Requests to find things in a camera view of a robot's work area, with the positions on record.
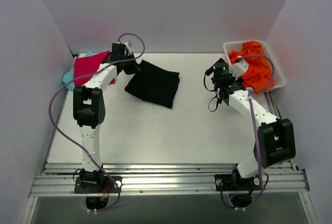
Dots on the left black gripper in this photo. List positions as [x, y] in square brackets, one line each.
[130, 67]

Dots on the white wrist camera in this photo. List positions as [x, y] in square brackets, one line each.
[128, 45]
[239, 68]

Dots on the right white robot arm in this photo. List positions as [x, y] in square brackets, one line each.
[274, 137]

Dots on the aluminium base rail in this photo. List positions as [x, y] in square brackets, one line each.
[163, 179]

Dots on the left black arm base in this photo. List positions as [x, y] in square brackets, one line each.
[96, 182]

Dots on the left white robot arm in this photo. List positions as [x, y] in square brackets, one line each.
[89, 107]

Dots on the folded teal t-shirt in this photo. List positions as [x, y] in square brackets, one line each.
[70, 74]

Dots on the folded pink t-shirt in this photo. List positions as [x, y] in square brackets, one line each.
[88, 65]

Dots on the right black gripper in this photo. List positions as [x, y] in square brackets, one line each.
[216, 66]

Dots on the crumpled orange t-shirt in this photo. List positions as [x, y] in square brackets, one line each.
[259, 74]

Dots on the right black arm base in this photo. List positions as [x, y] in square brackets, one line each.
[236, 193]

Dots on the black t-shirt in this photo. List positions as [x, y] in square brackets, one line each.
[154, 85]

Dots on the white plastic basket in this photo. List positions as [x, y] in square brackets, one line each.
[278, 77]

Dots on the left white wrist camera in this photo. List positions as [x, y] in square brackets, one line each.
[128, 45]

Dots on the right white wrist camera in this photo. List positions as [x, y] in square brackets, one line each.
[239, 68]

